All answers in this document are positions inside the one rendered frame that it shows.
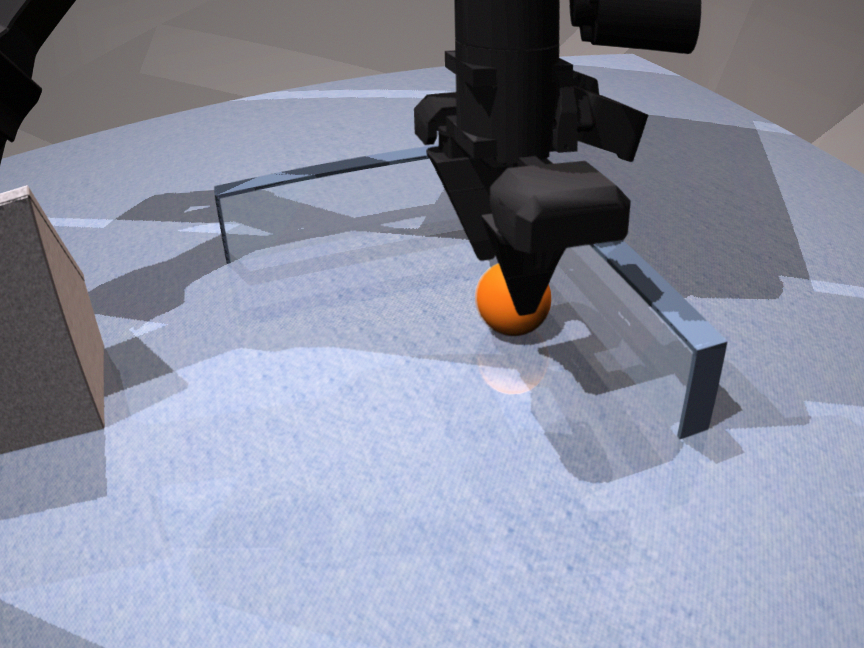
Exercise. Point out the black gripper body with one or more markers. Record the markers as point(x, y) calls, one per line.
point(502, 114)

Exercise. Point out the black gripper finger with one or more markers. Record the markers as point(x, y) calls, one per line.
point(526, 275)
point(467, 183)

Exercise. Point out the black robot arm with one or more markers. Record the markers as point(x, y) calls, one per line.
point(581, 113)

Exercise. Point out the clear l-shaped low wall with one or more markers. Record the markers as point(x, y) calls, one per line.
point(345, 205)

